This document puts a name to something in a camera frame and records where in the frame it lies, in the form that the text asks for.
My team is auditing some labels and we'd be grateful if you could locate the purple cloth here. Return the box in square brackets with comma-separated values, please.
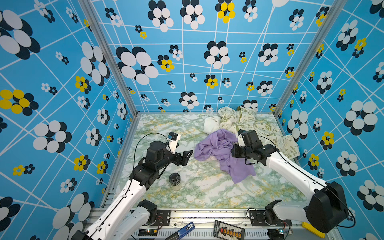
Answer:
[194, 129, 256, 184]

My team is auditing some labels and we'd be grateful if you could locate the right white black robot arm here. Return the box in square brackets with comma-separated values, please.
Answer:
[231, 130, 353, 233]

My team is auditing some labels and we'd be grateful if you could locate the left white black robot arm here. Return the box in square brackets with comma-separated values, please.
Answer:
[71, 140, 193, 240]

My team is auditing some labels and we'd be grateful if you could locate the green patterned cream cloth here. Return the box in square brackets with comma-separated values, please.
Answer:
[218, 107, 300, 160]

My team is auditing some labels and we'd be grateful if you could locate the plain white cloth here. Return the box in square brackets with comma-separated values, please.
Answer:
[203, 116, 221, 135]

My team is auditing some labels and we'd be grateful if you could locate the glass jar black lid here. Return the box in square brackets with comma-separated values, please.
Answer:
[169, 173, 182, 191]

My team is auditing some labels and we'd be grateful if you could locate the black screwdriver bit case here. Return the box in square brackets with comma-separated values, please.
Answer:
[213, 220, 245, 240]

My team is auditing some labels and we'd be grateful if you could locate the yellow box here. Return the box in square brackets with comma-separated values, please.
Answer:
[302, 223, 326, 239]

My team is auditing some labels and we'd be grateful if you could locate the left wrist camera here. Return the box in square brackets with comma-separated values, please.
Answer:
[168, 132, 181, 154]

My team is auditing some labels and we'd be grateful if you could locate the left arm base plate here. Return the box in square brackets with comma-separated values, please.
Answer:
[149, 210, 171, 227]

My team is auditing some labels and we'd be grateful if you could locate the aluminium front rail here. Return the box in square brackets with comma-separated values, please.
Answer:
[79, 207, 343, 240]

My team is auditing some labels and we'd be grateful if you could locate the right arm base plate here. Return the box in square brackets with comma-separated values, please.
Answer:
[246, 209, 292, 228]

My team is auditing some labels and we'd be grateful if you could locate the blue handled tool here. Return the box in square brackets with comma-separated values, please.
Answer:
[166, 222, 195, 240]

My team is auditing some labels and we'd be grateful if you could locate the right aluminium corner post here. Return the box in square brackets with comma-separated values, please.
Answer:
[274, 0, 347, 119]

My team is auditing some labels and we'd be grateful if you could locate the aluminium corner post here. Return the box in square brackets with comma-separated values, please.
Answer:
[274, 0, 347, 119]
[79, 0, 138, 119]

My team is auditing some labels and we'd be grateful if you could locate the left aluminium corner post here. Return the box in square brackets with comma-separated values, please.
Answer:
[79, 0, 138, 119]

